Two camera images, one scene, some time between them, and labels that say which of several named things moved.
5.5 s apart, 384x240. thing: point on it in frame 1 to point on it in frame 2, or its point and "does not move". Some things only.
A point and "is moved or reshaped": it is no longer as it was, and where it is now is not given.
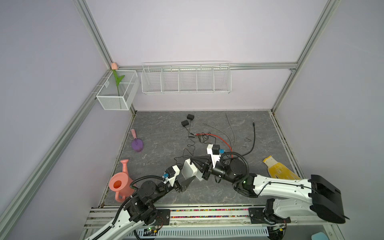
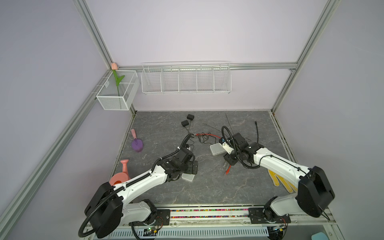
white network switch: (188, 170) is moved or reshaped
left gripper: (183, 185) to (190, 170)
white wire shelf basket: (186, 77) does not move
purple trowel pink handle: (137, 144) does not move
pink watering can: (120, 182) does not move
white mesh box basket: (119, 90) does not move
